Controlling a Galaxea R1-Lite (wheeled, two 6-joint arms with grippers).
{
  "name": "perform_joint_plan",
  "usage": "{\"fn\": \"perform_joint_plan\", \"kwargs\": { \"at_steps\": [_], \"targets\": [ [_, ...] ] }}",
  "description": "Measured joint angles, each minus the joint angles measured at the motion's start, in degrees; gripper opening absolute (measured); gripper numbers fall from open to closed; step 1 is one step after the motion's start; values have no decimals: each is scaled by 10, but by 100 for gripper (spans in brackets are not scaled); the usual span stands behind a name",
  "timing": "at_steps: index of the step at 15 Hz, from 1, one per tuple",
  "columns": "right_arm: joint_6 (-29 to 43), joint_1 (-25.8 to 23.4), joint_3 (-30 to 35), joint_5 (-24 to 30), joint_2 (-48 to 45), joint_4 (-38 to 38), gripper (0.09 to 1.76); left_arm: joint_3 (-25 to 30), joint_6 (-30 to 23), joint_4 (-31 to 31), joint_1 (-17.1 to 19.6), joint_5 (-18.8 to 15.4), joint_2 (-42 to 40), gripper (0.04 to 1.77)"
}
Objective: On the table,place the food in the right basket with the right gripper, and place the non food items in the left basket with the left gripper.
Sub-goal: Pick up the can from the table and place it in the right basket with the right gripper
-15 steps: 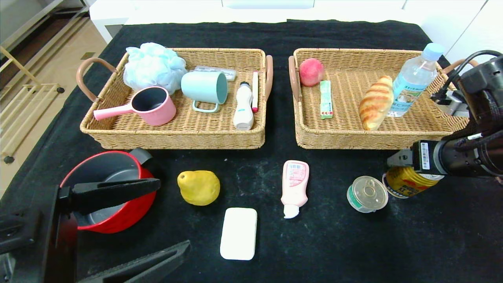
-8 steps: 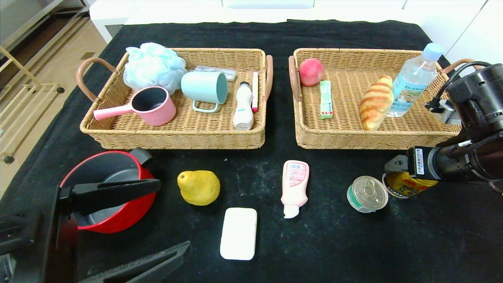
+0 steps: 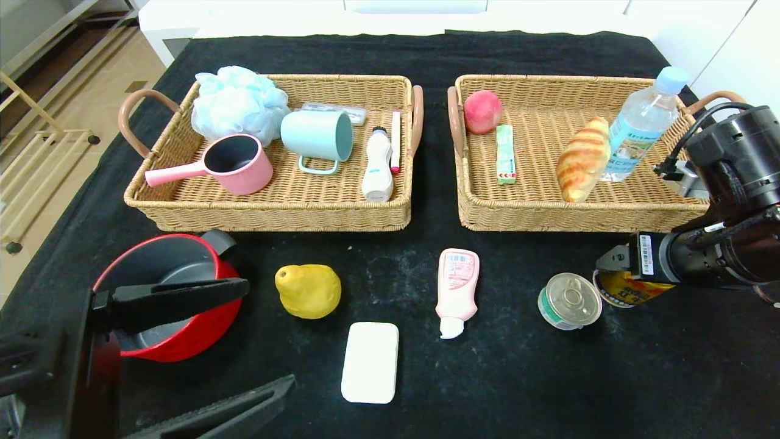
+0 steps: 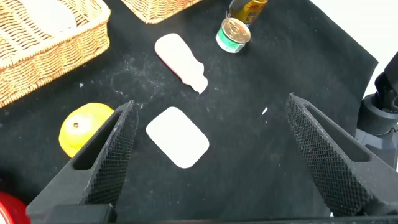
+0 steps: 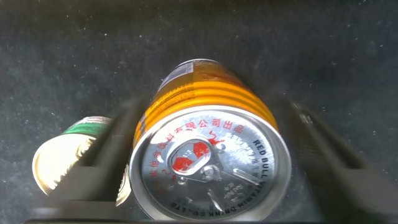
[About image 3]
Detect clear water bottle blue cap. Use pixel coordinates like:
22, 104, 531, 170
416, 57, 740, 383
600, 66, 689, 182

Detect black table cloth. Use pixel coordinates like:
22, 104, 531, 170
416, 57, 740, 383
0, 30, 780, 439

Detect thin pink and white stick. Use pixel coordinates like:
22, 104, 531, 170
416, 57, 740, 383
391, 111, 402, 175

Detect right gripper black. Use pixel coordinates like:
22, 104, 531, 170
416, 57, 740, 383
595, 230, 729, 288

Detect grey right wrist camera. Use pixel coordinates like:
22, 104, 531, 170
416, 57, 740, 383
655, 155, 712, 202

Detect yellow pear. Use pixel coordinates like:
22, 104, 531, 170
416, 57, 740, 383
275, 264, 342, 320

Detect smooth black right arm cable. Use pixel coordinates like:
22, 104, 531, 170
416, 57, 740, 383
669, 102, 757, 177

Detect green chewing gum pack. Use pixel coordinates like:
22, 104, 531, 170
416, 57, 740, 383
495, 124, 517, 185

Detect clear plastic flat case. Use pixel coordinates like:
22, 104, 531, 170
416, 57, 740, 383
301, 102, 369, 127

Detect small tin can green label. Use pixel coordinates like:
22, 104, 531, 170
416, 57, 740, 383
537, 273, 603, 332

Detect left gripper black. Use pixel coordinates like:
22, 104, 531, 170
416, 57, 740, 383
0, 277, 297, 439

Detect white bottle with black tip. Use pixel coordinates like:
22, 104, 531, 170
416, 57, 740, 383
362, 126, 395, 203

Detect teal mug with handle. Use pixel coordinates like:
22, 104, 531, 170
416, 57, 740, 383
280, 110, 355, 176

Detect pink lotion tube white cap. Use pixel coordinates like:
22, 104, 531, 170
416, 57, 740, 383
435, 248, 481, 340

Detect pink plastic water scoop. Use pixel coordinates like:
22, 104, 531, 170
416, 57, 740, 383
144, 134, 274, 196

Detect white cabinet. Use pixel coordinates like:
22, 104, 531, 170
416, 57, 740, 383
139, 0, 756, 71

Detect pink peach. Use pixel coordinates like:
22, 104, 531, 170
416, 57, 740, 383
464, 90, 504, 135

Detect light blue mesh bath pouf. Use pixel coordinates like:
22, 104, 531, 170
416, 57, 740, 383
191, 65, 292, 148

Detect grey metal shelf frame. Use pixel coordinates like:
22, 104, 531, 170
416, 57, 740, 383
0, 0, 142, 92

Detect red pot with black handles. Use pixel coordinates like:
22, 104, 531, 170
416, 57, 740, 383
93, 230, 244, 363

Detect yellow drink can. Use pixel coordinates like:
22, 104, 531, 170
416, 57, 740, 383
593, 268, 675, 309

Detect white soap bar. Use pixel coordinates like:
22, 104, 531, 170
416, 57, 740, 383
341, 321, 400, 404

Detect golden striped bread roll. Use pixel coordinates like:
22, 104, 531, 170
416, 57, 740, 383
556, 117, 611, 203

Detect woven wicker basket brown handles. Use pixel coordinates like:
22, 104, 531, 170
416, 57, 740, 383
447, 74, 747, 234
118, 74, 425, 232

